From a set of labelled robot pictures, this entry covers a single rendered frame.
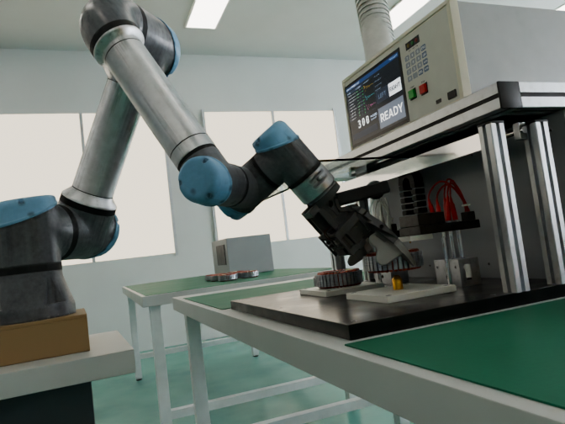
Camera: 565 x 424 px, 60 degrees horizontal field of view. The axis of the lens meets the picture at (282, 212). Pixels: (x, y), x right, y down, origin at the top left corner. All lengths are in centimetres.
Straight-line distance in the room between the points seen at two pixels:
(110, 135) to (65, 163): 460
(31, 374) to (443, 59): 92
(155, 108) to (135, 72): 8
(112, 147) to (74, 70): 490
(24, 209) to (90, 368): 31
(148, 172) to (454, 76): 487
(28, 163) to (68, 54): 127
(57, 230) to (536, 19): 105
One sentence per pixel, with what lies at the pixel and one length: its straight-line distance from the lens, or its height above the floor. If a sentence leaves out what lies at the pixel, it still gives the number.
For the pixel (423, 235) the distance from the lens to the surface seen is 98.
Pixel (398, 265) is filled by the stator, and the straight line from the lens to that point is 93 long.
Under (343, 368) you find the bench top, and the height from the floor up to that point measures 73.
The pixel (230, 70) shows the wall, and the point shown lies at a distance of 621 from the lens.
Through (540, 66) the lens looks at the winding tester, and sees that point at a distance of 117.
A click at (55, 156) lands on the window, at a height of 215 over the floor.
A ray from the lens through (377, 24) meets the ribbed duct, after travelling 265.
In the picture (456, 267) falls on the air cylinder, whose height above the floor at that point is 81.
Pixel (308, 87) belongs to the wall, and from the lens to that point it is 650.
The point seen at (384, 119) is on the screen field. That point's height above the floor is 116.
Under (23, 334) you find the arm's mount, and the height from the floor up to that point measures 79.
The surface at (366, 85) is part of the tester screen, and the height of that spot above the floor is 127.
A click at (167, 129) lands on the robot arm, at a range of 82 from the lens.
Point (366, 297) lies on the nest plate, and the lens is 94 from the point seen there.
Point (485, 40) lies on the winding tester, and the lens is 109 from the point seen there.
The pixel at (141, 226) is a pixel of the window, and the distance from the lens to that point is 557.
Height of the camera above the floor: 88
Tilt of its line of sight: 4 degrees up
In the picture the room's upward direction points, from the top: 7 degrees counter-clockwise
